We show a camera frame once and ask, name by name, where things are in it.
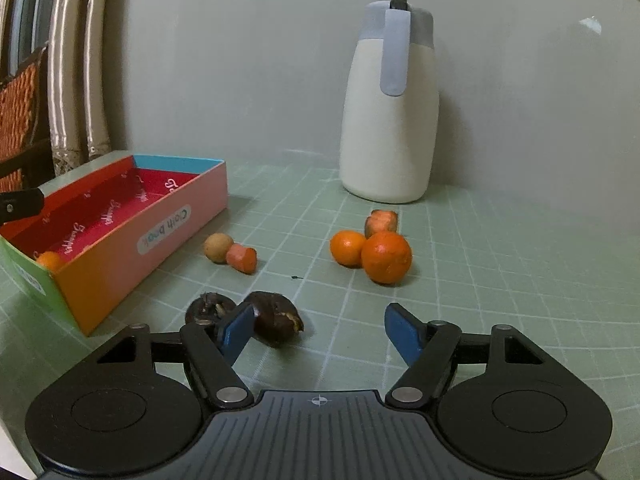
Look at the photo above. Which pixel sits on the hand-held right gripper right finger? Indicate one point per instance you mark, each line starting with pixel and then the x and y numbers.
pixel 402 332

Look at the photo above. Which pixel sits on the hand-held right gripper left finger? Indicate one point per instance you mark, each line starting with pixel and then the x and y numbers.
pixel 236 332

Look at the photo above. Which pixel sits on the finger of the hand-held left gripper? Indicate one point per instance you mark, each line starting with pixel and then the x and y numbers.
pixel 20 206

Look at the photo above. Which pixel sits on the dark water chestnut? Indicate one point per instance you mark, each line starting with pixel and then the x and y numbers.
pixel 275 319
pixel 202 310

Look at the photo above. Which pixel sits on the small tangerine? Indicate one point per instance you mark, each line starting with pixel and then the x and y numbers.
pixel 51 261
pixel 346 249

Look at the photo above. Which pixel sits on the large tangerine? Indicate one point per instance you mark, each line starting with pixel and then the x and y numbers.
pixel 386 258

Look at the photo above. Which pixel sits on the tan longan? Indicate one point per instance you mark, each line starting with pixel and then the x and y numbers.
pixel 216 247

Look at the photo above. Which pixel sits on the colourful cardboard box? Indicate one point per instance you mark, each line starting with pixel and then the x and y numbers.
pixel 150 220

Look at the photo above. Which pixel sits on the wooden chair orange upholstery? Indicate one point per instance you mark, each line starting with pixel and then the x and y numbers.
pixel 20 110

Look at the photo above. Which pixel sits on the green grid cutting mat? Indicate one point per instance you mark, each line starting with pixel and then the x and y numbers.
pixel 500 270

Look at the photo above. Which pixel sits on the beige satin curtain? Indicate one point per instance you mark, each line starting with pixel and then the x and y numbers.
pixel 67 85

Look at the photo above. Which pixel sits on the window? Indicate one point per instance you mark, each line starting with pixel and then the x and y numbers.
pixel 30 5

